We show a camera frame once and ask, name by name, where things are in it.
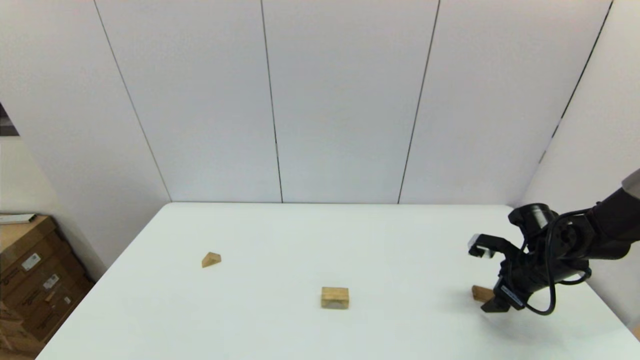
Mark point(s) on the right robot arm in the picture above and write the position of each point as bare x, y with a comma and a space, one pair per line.
615, 225

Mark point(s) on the arched wooden block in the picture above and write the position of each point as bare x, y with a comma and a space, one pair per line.
334, 292

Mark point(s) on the low cardboard box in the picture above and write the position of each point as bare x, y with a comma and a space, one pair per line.
15, 340

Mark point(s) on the rectangular wooden block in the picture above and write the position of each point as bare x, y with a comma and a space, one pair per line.
481, 293

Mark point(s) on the triangular wooden block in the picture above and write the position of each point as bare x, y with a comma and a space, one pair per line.
211, 260

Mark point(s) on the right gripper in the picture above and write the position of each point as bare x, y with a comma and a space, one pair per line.
525, 277

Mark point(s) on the large cardboard box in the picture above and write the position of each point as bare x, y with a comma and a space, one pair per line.
20, 240

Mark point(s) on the flat white board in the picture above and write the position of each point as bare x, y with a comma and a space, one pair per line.
17, 219

